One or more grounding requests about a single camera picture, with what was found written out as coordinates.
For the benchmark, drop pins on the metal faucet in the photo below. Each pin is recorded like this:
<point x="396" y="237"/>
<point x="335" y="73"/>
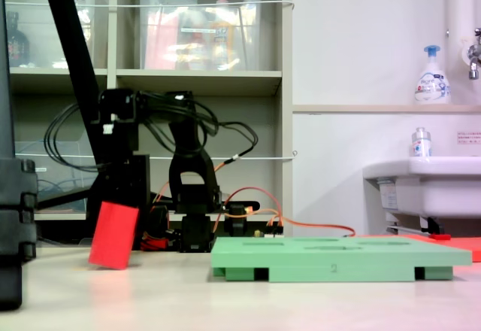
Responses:
<point x="474" y="54"/>

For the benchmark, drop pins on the small silver-capped bottle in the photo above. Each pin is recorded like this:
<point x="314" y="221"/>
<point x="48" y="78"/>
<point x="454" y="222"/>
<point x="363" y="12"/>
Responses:
<point x="421" y="144"/>

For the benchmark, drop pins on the white pump soap bottle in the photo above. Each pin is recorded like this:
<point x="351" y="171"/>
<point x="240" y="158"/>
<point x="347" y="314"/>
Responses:
<point x="432" y="82"/>

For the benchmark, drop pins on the white sink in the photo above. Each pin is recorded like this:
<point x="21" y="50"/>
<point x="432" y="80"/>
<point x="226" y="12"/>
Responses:
<point x="432" y="184"/>

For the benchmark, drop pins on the green shape-hole board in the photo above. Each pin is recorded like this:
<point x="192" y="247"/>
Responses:
<point x="338" y="259"/>

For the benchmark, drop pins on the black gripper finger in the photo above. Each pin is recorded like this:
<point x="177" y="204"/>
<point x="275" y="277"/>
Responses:
<point x="97" y="195"/>
<point x="140" y="188"/>

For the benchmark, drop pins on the dark glass bottle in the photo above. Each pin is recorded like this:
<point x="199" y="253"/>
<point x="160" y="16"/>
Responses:
<point x="17" y="45"/>

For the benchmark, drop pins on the beige shelf unit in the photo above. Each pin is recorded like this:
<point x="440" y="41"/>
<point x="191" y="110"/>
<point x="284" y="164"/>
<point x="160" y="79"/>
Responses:
<point x="225" y="79"/>

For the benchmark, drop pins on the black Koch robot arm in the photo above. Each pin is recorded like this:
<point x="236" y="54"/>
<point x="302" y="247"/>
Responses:
<point x="191" y="165"/>

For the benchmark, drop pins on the green-terminal circuit board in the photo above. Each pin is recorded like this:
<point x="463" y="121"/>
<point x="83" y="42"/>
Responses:
<point x="271" y="233"/>

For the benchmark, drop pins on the black tripod leg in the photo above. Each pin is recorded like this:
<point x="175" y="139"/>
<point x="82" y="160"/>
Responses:
<point x="71" y="45"/>

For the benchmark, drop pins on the clear storage bin with bottles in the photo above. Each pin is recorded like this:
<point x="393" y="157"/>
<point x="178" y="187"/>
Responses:
<point x="41" y="37"/>

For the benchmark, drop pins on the clear storage bin with supplies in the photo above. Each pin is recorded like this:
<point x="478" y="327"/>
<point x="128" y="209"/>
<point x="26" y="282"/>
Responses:
<point x="199" y="34"/>

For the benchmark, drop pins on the red square block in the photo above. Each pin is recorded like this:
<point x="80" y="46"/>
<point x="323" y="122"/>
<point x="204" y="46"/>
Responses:
<point x="112" y="237"/>

